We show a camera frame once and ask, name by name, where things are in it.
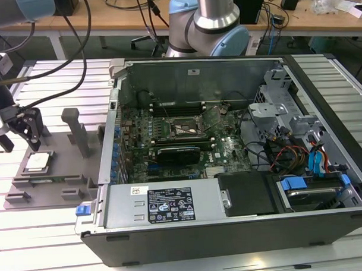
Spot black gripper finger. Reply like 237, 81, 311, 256
15, 106, 49, 152
0, 133, 15, 154

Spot silver CPU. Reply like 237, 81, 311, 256
23, 151, 52, 172

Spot metal socket cover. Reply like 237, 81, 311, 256
197, 105, 224, 133

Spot CPU socket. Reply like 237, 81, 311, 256
167, 115, 206, 140

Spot grey parts rack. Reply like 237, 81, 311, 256
1, 107, 109, 210

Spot green RAM stick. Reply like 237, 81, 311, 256
30, 175, 82, 185

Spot blue case tab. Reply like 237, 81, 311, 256
74, 204, 92, 218

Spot grey case latch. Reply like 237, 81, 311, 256
108, 58, 128, 80

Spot large black box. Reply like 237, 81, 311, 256
55, 0, 81, 15

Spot silver power supply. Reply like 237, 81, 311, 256
103, 180, 227, 231

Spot wooden desk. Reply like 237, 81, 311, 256
0, 0, 362, 63

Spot office chair base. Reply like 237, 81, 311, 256
131, 34, 171, 58

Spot black graphics card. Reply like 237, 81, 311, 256
155, 144, 202, 173

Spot silver chipset heatsink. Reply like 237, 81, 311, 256
204, 165, 228, 177

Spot green motherboard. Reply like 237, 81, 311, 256
113, 100, 254, 185

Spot dark grey PC case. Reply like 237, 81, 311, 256
68, 50, 362, 269

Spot silver drive cage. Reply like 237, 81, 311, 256
245, 67, 326, 146

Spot black computer tower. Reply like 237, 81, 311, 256
233, 0, 267, 26

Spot blue disk carrier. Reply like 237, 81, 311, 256
279, 173, 352, 192

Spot small black box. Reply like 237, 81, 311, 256
280, 0, 301, 11

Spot hard disk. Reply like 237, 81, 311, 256
285, 187, 341, 212

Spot teal bin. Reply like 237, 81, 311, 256
308, 34, 330, 54

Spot clear plastic bags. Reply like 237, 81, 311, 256
311, 0, 346, 16

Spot white box with black inset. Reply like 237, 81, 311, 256
347, 2, 362, 20

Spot black cable with brass plug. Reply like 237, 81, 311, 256
0, 12, 84, 86

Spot black camera cable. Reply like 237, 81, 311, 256
0, 0, 95, 122

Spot black wire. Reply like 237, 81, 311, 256
238, 107, 272, 171

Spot red wire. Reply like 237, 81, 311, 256
272, 144, 310, 172

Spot blue wire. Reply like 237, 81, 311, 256
308, 150, 317, 176
314, 148, 328, 175

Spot orange wire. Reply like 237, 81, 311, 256
310, 137, 332, 174

